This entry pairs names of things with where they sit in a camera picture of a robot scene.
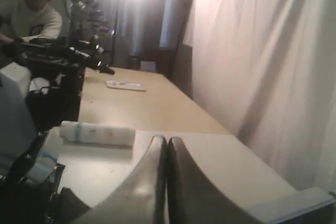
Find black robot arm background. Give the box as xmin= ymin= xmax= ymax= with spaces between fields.
xmin=1 ymin=42 xmax=258 ymax=223

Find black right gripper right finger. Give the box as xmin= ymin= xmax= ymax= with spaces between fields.
xmin=166 ymin=137 xmax=260 ymax=224

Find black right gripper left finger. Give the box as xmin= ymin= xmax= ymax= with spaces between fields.
xmin=76 ymin=136 xmax=167 ymax=223

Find person in white sweater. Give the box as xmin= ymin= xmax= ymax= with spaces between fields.
xmin=1 ymin=0 xmax=62 ymax=44

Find rolled white towel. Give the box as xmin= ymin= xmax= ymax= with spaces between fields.
xmin=59 ymin=121 xmax=136 ymax=147

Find white curtain cloth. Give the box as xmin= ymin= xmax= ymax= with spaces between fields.
xmin=185 ymin=0 xmax=335 ymax=191

